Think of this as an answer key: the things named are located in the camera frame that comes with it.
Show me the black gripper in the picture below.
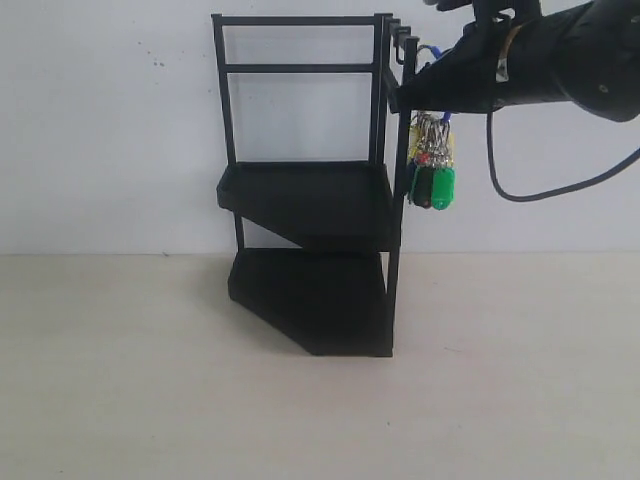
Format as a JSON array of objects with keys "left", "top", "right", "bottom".
[{"left": 392, "top": 1, "right": 565, "bottom": 114}]

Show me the colourful key tag bunch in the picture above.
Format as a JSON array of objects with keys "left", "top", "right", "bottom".
[{"left": 406, "top": 110, "right": 456, "bottom": 211}]

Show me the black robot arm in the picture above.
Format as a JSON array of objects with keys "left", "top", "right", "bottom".
[{"left": 394, "top": 1, "right": 639, "bottom": 123}]

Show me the black metal shelf rack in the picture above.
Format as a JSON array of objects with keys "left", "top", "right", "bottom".
[{"left": 211, "top": 13, "right": 419, "bottom": 357}]

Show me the black cable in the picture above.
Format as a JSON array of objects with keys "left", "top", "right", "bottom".
[{"left": 485, "top": 107, "right": 640, "bottom": 204}]

